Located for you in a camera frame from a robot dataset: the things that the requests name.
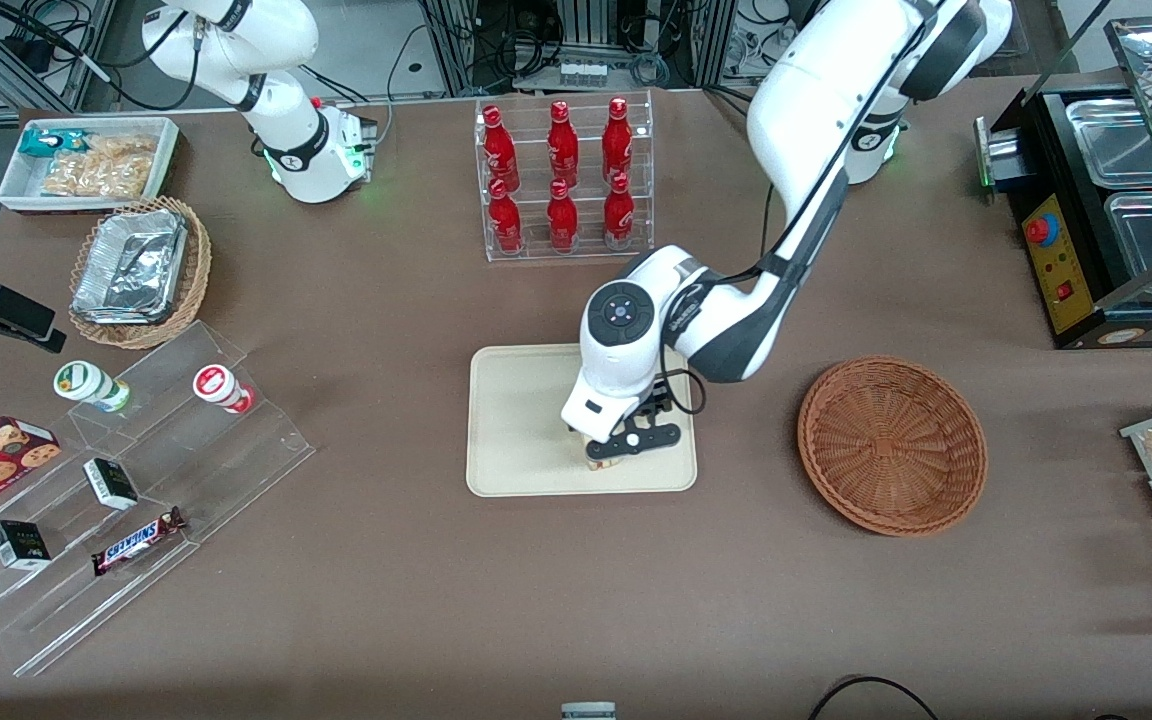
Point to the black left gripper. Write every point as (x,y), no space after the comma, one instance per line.
(658,399)

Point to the triangle sandwich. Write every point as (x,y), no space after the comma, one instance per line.
(604,465)

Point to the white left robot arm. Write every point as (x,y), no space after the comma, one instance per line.
(806,100)

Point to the beige rectangular tray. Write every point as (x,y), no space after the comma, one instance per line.
(516,430)

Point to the round brown wicker basket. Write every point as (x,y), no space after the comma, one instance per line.
(891,445)

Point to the oval wicker basket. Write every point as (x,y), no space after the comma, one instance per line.
(198,270)

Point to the red cola bottle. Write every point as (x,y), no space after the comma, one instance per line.
(562,220)
(617,140)
(619,215)
(499,150)
(563,145)
(505,222)

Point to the small grey device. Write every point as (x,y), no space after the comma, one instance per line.
(588,711)

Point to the clear acrylic bottle rack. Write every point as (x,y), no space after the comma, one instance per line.
(536,165)

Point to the white power strip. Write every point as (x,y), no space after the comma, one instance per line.
(581,73)

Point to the red lid drink cup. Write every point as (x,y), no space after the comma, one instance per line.
(218,386)

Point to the clear acrylic stepped shelf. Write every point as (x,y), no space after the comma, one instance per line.
(186,470)

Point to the black hot food display case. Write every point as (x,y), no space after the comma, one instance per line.
(1056,270)

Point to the Snickers chocolate bar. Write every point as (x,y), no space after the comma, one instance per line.
(136,542)

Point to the small black box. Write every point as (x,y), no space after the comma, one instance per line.
(111,483)
(19,545)

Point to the stack of foil trays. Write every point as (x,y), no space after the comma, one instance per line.
(131,265)

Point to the green lid drink cup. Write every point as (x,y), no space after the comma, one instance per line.
(86,382)

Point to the clear bag of crackers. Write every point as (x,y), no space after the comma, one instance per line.
(101,168)

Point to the teal snack packet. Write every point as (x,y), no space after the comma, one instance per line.
(46,142)

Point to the white plastic bin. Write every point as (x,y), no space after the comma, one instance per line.
(16,185)

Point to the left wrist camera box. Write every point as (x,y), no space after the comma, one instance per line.
(658,398)

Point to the black clamp mount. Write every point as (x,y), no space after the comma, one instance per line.
(6,312)

